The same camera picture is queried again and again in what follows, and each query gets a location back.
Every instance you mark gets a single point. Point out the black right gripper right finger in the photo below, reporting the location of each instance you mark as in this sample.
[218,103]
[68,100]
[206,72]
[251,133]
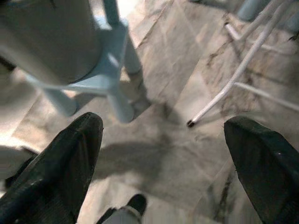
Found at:
[264,168]

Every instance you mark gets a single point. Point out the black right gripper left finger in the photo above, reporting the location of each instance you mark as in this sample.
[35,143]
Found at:
[65,168]

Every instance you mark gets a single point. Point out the light blue plastic table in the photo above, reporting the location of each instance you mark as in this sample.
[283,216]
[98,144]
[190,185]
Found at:
[206,109]

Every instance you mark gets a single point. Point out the light blue plastic chair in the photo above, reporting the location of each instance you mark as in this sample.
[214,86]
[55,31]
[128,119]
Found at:
[116,93]

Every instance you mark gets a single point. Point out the small light blue chair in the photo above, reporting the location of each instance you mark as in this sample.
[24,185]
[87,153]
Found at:
[247,9]

